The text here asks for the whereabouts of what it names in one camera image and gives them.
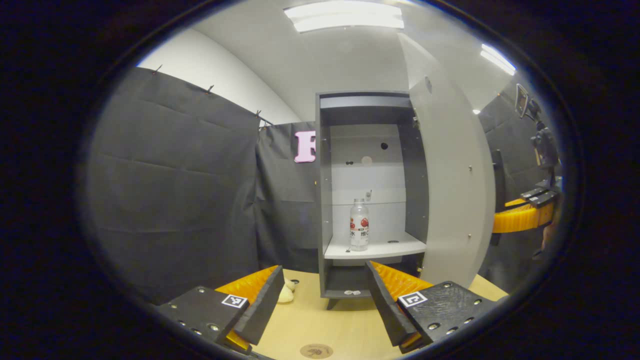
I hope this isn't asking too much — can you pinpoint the round brown coaster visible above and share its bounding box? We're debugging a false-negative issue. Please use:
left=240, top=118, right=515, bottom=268
left=299, top=343, right=334, bottom=360

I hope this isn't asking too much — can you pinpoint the black door handle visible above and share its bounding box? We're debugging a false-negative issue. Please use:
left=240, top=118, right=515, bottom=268
left=491, top=149, right=505, bottom=246

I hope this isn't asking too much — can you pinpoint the clear plastic bottle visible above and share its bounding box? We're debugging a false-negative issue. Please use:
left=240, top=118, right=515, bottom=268
left=349, top=198, right=370, bottom=252

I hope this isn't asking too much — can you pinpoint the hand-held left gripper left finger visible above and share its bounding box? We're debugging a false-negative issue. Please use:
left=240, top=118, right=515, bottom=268
left=155, top=265, right=286, bottom=357

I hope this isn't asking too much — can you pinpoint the white cabinet shelf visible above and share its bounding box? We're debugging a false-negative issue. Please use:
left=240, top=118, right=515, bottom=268
left=324, top=231, right=427, bottom=260

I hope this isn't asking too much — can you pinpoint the black backdrop cloth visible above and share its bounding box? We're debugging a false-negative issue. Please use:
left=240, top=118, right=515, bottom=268
left=477, top=75, right=561, bottom=296
left=82, top=67, right=261, bottom=306
left=254, top=121, right=321, bottom=275

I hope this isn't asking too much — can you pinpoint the cream soft object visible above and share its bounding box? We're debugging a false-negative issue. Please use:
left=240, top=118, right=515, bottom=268
left=276, top=279, right=297, bottom=304

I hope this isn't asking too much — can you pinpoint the light grey cabinet door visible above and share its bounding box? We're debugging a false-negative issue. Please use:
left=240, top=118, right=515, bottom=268
left=397, top=32, right=497, bottom=288

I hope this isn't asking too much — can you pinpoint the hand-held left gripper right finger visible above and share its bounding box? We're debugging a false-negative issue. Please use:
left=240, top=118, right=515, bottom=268
left=364, top=260, right=496, bottom=355

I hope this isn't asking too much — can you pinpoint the dark grey cabinet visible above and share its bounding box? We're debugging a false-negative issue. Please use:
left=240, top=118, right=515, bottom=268
left=315, top=90, right=431, bottom=311

